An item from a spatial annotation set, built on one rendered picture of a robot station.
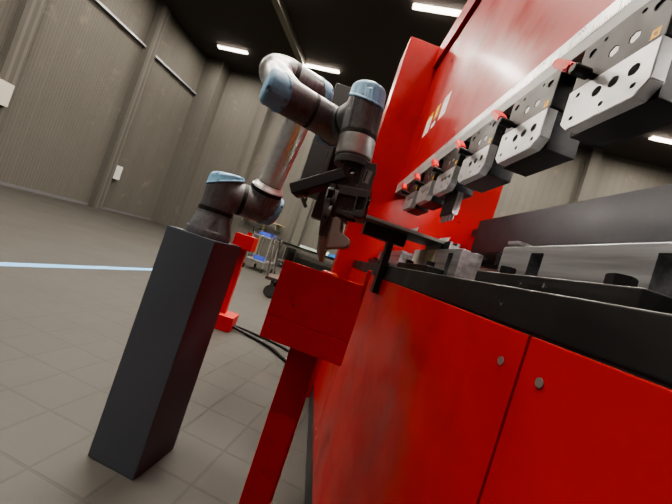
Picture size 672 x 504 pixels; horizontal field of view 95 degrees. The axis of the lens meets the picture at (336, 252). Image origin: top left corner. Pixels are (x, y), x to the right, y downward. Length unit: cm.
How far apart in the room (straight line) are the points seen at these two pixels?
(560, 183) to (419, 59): 1104
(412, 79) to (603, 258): 186
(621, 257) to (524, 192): 1202
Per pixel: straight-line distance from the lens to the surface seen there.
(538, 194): 1266
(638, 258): 50
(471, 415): 44
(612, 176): 1380
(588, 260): 54
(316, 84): 110
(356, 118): 64
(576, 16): 92
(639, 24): 72
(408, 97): 218
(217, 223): 110
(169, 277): 112
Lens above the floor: 84
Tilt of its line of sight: 1 degrees up
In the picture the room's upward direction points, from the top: 18 degrees clockwise
